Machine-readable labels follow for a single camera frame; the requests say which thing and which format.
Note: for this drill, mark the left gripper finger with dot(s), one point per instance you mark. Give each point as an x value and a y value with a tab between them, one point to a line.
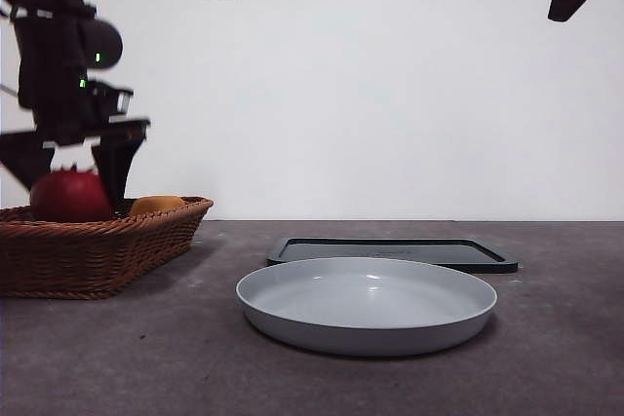
24	155
117	162

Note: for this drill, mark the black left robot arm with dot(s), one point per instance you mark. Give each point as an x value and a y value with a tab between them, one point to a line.
46	70

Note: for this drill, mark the pale grey camera box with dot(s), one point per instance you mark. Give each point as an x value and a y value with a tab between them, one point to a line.
125	103

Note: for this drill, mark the grey round plate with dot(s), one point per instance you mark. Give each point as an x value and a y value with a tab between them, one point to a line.
365	304

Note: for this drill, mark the black rectangular tray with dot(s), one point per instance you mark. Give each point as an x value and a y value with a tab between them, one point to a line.
414	252

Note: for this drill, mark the red tomato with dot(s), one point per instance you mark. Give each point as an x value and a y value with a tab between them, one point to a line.
68	197

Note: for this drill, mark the orange fruit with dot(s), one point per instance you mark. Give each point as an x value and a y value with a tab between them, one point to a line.
156	205

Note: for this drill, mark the brown wicker basket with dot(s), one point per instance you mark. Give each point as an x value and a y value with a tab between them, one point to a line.
73	260

